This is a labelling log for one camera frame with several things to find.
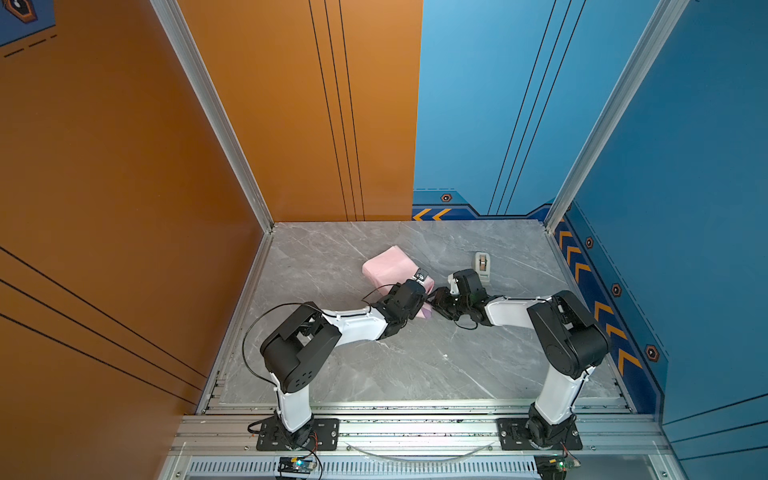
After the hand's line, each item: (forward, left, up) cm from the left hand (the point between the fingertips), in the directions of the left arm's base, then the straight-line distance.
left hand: (408, 290), depth 94 cm
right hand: (-2, -5, -4) cm, 7 cm away
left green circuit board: (-45, +28, -8) cm, 53 cm away
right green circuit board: (-45, -33, -6) cm, 56 cm away
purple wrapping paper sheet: (+9, +4, +1) cm, 10 cm away
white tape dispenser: (+11, -26, -1) cm, 28 cm away
